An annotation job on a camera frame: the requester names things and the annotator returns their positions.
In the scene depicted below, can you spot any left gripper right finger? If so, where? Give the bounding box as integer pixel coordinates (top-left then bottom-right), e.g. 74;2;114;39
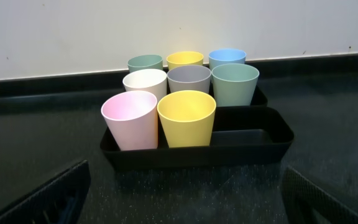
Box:
280;166;358;224

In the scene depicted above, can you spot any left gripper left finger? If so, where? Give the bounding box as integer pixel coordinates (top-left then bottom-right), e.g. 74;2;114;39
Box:
0;159;92;224

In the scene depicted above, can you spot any black tray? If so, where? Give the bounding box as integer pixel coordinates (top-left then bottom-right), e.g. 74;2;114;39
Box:
99;83;295;171

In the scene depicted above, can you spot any pink cup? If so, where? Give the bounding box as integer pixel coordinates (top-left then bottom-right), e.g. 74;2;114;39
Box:
100;90;159;152

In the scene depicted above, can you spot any green cup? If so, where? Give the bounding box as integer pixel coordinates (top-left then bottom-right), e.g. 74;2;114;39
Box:
127;54;164;74
211;63;260;108

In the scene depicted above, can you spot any yellow cup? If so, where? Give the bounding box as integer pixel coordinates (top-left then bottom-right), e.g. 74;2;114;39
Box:
157;90;217;149
166;50;204;71

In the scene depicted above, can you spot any white cup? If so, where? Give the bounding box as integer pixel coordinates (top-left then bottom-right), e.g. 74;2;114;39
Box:
122;68;168;102

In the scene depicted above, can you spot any blue cup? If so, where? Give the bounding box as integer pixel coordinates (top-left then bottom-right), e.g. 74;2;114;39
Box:
208;48;247;71

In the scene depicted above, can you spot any grey cup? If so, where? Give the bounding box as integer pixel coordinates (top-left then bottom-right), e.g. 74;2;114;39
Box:
167;64;213;94

